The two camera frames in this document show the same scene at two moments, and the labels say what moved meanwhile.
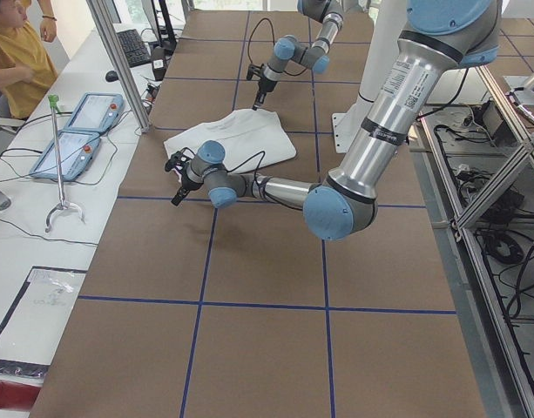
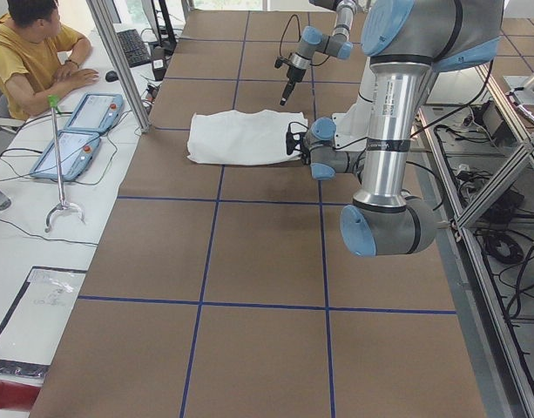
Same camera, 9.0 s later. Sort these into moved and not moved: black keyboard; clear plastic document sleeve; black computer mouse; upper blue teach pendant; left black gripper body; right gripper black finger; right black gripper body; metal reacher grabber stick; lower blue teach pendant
Moved: right black gripper body; left black gripper body; right gripper black finger
Not moved: clear plastic document sleeve; black keyboard; upper blue teach pendant; metal reacher grabber stick; lower blue teach pendant; black computer mouse
